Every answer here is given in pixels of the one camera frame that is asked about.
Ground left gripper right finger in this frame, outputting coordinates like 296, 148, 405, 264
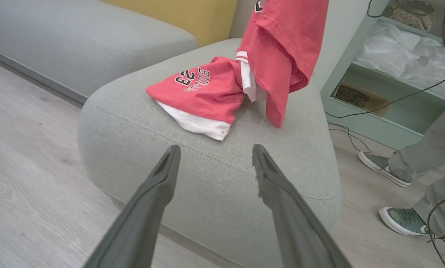
252, 144, 353, 268

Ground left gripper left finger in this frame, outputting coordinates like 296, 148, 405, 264
82, 145, 181, 268

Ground red shorts with number print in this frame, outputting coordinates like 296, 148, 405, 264
146, 56, 246, 141

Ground red jersey with striped trim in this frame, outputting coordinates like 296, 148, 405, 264
236, 0, 330, 128

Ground grey fabric sofa seat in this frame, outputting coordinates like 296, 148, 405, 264
78, 37, 344, 268

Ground grey sneaker white sole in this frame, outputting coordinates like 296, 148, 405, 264
358, 151, 412, 188
378, 207, 430, 237

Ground pale green shelf unit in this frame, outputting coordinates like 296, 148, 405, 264
314, 0, 445, 164

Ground grey trouser leg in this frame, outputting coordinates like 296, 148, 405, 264
412, 169, 445, 239
388, 98, 445, 183

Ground long grey sofa section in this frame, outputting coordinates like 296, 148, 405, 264
0, 0, 200, 105

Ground white plastic bags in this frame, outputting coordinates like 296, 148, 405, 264
356, 20, 445, 101

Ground yellow sofa cushion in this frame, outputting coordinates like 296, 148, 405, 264
99, 0, 238, 47

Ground mottled brown bundle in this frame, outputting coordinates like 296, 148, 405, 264
382, 0, 436, 32

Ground thin black floor cable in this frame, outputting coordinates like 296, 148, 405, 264
327, 121, 398, 153

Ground looped black cable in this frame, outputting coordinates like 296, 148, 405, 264
426, 191, 445, 268

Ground long black cable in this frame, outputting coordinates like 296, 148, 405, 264
325, 7, 445, 119

